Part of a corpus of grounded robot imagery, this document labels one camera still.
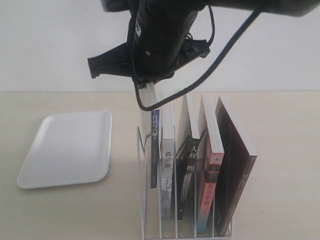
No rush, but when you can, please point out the black spine book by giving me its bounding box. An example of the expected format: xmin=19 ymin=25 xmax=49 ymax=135
xmin=175 ymin=92 xmax=201 ymax=221

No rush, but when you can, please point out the grey white spine book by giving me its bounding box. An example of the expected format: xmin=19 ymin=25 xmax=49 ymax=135
xmin=159 ymin=86 xmax=175 ymax=220

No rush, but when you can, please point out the white rectangular tray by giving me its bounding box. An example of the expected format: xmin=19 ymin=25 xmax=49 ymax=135
xmin=16 ymin=110 xmax=113 ymax=190

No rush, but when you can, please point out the blue moon cover book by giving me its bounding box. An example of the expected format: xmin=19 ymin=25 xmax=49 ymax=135
xmin=139 ymin=83 xmax=160 ymax=189

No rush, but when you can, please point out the white wire book rack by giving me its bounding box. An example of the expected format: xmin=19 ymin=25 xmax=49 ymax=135
xmin=136 ymin=127 xmax=234 ymax=240

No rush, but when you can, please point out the red and teal book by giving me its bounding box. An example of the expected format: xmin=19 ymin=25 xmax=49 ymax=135
xmin=196 ymin=94 xmax=225 ymax=234

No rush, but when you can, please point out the dark brown gold-print book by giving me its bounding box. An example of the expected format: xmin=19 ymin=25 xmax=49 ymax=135
xmin=214 ymin=96 xmax=258 ymax=237

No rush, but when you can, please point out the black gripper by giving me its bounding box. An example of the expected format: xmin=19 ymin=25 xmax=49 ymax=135
xmin=87 ymin=24 xmax=210 ymax=83

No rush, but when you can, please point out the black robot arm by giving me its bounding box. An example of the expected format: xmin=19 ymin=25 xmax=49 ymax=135
xmin=87 ymin=0 xmax=320 ymax=85

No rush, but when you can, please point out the black cable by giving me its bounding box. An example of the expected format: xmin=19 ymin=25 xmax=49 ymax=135
xmin=126 ymin=4 xmax=261 ymax=112

